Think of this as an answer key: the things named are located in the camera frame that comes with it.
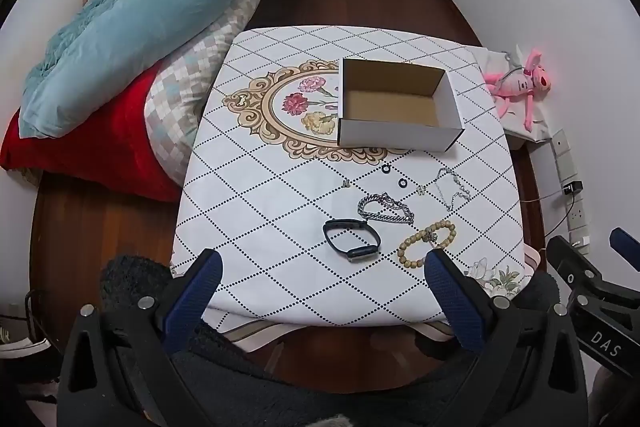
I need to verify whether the silver chain bracelet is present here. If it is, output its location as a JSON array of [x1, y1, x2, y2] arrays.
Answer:
[[357, 192, 416, 225]]

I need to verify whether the beige undercloth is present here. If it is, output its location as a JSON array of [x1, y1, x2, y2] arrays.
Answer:
[[220, 312, 456, 353]]

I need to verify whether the thin silver necklace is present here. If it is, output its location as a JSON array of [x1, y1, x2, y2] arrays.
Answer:
[[430, 167, 472, 211]]

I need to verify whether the black smart band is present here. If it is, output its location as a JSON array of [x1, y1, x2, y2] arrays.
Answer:
[[322, 219, 381, 264]]

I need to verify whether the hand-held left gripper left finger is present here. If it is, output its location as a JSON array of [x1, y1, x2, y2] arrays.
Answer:
[[57, 248, 226, 427]]

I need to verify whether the white cardboard box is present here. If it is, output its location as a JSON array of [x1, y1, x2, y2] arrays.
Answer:
[[336, 58, 465, 154]]

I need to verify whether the light blue duvet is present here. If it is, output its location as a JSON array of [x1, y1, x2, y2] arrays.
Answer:
[[20, 0, 318, 140]]

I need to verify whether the white diamond pattern tablecloth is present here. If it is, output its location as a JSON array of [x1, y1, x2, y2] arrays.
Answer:
[[170, 25, 533, 328]]

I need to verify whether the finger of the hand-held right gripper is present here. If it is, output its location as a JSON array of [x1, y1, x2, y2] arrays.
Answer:
[[546, 236, 601, 293], [611, 228, 640, 270]]

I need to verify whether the red blanket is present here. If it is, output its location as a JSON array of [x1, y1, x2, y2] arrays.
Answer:
[[0, 69, 181, 202]]

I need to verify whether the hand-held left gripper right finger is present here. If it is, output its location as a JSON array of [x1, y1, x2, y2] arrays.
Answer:
[[424, 248, 588, 427]]

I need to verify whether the checkered bed sheet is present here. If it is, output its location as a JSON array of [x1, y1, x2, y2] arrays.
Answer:
[[145, 0, 306, 188]]

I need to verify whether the pink plush toy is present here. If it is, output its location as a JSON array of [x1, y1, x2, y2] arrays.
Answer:
[[482, 48, 556, 132]]

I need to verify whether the wooden bead bracelet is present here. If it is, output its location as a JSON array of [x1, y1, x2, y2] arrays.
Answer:
[[397, 220, 457, 270]]

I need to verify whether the dark fuzzy garment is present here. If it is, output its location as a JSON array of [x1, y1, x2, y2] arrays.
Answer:
[[100, 254, 561, 427]]

